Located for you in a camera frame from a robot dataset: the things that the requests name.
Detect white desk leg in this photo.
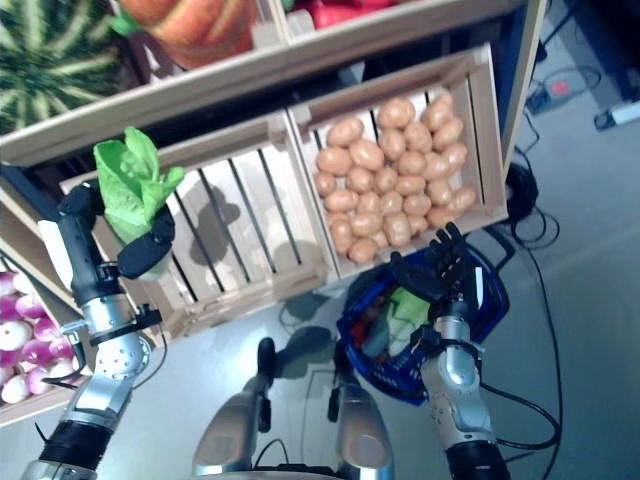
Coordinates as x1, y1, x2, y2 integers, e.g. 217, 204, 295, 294
593, 101, 640, 130

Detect wooden potato crate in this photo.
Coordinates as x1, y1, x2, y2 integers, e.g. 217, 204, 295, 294
287, 42, 509, 281

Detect power strip with red switch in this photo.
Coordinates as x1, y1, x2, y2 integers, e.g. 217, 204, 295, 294
527, 74, 576, 112

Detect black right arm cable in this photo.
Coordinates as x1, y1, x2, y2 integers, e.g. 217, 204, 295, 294
478, 381, 562, 450

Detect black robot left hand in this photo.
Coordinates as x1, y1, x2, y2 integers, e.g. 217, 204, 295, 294
37, 181, 177, 307

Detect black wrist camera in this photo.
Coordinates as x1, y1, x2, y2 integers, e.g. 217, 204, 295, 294
409, 323, 442, 354
135, 303, 165, 330

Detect robot legs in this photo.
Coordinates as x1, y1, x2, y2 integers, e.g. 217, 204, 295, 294
192, 337, 277, 476

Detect wooden turnip crate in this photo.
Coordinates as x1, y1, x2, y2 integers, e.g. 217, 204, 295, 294
0, 254, 169, 430

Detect red pepper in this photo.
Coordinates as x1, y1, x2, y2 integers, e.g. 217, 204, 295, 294
348, 319, 370, 347

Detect wooden slatted cabbage crate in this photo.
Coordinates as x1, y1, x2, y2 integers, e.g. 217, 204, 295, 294
59, 112, 335, 342

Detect wooden pumpkin crate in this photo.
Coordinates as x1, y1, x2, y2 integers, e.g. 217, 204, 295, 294
0, 0, 294, 167

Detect silver robot right leg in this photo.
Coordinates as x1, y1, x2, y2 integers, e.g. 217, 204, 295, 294
327, 344, 396, 480

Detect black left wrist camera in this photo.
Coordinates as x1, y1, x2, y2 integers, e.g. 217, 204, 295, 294
135, 303, 165, 330

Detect green striped pumpkin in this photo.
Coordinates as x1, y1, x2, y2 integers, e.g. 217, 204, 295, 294
0, 0, 129, 136

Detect brown potato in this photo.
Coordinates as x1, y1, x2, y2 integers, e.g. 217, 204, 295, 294
374, 167, 400, 194
427, 207, 459, 230
379, 128, 407, 160
329, 219, 355, 255
347, 238, 380, 264
402, 193, 433, 217
442, 143, 469, 174
326, 117, 365, 148
349, 212, 382, 237
424, 93, 455, 132
447, 187, 478, 214
423, 152, 451, 181
323, 188, 360, 213
316, 147, 354, 177
377, 98, 416, 130
427, 178, 455, 206
432, 117, 465, 151
403, 121, 433, 154
397, 150, 428, 177
383, 214, 413, 247
395, 175, 427, 197
314, 171, 338, 197
348, 138, 386, 171
346, 167, 375, 194

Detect pale white radish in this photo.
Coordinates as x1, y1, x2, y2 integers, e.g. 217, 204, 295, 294
361, 313, 390, 358

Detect oblong orange pumpkin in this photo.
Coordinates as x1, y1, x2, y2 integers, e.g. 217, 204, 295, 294
109, 0, 259, 70

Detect black cable coil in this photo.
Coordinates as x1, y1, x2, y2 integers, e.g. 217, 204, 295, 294
504, 162, 540, 222

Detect large green napa cabbage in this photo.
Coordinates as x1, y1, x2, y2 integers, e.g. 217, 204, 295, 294
387, 287, 432, 342

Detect slim pale napa cabbage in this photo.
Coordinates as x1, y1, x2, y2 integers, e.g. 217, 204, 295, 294
93, 125, 186, 282

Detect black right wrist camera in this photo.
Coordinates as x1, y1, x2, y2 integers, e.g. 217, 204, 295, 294
409, 323, 442, 354

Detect blue plastic shopping basket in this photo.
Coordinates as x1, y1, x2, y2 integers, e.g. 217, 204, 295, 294
335, 244, 510, 409

